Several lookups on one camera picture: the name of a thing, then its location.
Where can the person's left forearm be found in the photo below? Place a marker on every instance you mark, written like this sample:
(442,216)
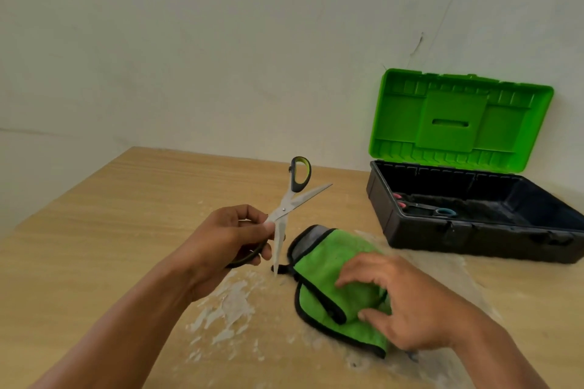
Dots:
(123,329)

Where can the person's right hand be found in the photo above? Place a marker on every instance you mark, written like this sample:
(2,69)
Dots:
(419,311)

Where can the person's left thumb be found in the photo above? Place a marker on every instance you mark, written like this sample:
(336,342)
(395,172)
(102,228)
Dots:
(258,229)

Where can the person's right thumb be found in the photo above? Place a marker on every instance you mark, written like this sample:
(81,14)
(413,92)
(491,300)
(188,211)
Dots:
(375,316)

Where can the person's left hand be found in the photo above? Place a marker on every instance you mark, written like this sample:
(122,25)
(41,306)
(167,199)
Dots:
(214,247)

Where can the black toolbox with green lid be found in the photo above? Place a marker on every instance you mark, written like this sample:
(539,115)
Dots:
(456,129)

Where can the green cloth with black trim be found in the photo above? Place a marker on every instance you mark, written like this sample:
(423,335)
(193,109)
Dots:
(319,265)

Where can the person's right forearm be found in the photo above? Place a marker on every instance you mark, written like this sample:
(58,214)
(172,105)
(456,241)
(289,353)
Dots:
(497,356)

